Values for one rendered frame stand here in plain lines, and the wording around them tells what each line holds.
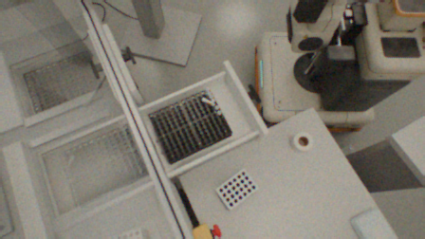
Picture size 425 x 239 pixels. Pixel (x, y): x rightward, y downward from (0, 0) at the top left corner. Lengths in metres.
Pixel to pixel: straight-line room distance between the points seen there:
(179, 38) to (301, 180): 1.43
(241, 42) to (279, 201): 1.40
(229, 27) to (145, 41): 0.64
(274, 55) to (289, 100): 0.31
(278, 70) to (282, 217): 0.98
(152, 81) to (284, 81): 0.91
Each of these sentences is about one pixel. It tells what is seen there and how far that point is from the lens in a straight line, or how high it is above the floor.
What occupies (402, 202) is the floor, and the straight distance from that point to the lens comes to 2.11.
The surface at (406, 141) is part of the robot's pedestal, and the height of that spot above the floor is 0.76.
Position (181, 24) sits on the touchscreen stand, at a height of 0.04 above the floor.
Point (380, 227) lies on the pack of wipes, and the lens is 1.08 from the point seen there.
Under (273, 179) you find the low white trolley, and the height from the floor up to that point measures 0.76.
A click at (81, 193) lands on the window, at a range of 0.24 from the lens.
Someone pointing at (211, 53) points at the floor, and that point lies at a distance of 2.05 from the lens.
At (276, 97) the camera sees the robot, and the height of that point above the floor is 0.28.
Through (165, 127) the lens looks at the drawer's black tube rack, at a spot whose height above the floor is 0.90.
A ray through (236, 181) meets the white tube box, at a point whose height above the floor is 0.80.
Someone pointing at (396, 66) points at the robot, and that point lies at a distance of 1.30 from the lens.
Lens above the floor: 1.73
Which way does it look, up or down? 72 degrees down
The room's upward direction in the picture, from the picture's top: 5 degrees clockwise
